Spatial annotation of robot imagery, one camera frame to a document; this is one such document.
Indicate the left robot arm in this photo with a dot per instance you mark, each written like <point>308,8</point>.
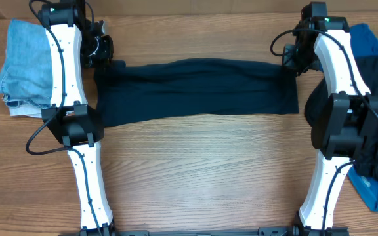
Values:
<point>76,43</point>

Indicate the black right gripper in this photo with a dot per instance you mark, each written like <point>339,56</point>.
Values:
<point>291,61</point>

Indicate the dark navy t-shirt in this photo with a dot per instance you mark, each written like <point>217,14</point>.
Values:
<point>131,94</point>

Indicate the folded white cloth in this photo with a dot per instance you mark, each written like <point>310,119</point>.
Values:
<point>26,108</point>

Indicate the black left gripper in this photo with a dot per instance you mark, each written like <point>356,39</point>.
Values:
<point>107,55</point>

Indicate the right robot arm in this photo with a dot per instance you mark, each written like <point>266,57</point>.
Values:
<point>348,119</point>

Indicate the folded light blue jeans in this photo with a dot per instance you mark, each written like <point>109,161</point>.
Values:
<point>26,77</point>

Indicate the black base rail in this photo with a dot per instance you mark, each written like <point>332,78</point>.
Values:
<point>262,231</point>

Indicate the bright blue shirt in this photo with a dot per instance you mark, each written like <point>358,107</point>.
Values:
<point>364,43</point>

